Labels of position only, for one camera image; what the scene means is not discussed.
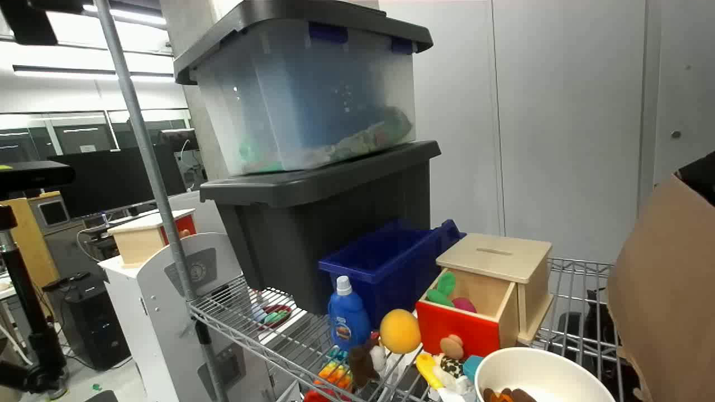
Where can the green toy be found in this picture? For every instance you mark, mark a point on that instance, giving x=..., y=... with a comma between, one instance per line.
x=442, y=291

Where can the yellow ball toy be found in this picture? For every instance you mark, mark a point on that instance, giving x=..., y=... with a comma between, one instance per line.
x=401, y=331

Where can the pink toy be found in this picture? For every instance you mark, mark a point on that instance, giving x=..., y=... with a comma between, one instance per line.
x=463, y=304

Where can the small dark brown toy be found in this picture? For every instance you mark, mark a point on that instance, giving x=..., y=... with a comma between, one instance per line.
x=363, y=367

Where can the rainbow coloured toy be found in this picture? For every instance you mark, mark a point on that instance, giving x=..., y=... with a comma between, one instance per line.
x=335, y=373

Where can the yellow plastic toy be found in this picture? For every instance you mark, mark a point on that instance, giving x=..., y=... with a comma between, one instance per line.
x=428, y=368

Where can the white spotted toy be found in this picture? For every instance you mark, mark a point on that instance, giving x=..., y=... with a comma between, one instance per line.
x=452, y=367

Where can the metal rack pole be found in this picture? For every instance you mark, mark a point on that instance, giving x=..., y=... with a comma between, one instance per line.
x=141, y=126

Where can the brown plush toy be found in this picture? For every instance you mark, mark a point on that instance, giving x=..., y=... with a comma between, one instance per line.
x=506, y=396

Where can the white pot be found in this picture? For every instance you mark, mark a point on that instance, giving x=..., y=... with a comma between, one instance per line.
x=544, y=368

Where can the dark grey storage tote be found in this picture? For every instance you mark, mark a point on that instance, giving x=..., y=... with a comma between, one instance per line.
x=314, y=224

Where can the blue plastic bin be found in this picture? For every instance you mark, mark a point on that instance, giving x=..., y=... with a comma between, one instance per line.
x=388, y=274

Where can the blue detergent bottle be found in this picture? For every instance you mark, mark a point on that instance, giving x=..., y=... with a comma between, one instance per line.
x=346, y=320

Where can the clear storage bin dark lid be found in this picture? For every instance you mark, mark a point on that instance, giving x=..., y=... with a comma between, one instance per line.
x=297, y=97

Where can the packet with coloured items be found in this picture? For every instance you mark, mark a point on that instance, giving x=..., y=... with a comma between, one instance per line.
x=274, y=314

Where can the wooden box with red drawer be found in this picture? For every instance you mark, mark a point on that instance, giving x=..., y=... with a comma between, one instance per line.
x=495, y=257

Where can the wooden peg doll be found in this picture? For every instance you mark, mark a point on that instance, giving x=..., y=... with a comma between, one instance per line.
x=452, y=346

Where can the teal block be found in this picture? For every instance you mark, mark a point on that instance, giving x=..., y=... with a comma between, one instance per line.
x=471, y=367

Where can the small wooden box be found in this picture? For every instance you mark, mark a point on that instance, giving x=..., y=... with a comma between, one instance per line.
x=141, y=242

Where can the white cabinet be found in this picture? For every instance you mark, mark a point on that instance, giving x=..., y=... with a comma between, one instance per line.
x=158, y=326

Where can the black box unit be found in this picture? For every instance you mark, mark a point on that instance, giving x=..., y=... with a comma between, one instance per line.
x=91, y=320

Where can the large cardboard box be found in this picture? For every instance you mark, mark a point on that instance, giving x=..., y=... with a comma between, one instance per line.
x=661, y=297

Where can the black stand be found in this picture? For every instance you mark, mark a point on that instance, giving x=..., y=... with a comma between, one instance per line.
x=29, y=180

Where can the light wooden cabinet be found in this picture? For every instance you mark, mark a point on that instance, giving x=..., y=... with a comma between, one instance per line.
x=29, y=237

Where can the black overhead object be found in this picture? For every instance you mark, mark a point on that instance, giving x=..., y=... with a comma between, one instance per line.
x=29, y=19

